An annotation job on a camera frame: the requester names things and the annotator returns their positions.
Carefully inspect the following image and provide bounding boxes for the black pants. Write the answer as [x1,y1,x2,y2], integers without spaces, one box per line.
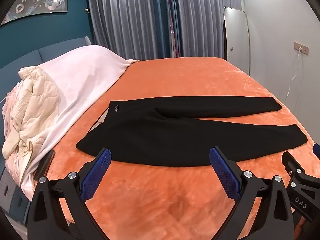
[76,96,308,167]

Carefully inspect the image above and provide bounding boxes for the black smartphone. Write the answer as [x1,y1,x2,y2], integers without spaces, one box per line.
[34,150,55,181]

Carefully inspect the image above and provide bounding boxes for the grey bedside table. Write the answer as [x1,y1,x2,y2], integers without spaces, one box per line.
[1,169,30,225]

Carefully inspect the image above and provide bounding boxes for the cream quilted comforter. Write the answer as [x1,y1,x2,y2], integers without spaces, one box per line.
[2,65,61,159]

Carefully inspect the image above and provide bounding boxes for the white sheet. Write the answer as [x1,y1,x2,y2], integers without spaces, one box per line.
[21,45,134,200]

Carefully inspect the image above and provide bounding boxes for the blue padded headboard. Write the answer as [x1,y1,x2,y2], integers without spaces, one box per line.
[1,36,92,90]

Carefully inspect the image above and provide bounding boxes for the grey blue curtains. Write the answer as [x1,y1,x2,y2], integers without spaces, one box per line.
[88,0,241,60]

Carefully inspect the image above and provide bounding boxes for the wall socket plate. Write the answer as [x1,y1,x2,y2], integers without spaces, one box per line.
[293,42,309,55]

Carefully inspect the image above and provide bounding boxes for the white charging cable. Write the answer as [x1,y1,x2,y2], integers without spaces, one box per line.
[285,47,301,104]

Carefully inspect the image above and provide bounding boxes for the silver wall art panel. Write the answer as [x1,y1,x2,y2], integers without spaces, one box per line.
[1,0,68,25]

